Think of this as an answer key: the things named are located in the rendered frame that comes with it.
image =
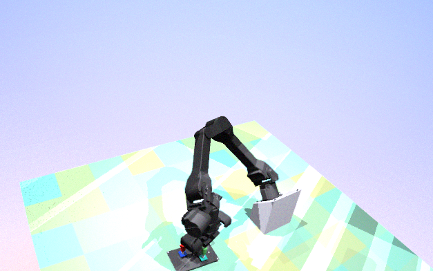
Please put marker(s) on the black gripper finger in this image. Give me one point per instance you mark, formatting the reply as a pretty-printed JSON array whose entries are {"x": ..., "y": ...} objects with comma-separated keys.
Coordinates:
[
  {"x": 206, "y": 242},
  {"x": 214, "y": 235}
]

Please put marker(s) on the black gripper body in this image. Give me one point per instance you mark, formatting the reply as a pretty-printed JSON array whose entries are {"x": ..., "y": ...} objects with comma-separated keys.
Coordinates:
[{"x": 194, "y": 244}]

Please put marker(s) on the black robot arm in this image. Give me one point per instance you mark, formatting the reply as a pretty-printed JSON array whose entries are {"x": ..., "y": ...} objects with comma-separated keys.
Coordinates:
[{"x": 199, "y": 186}]

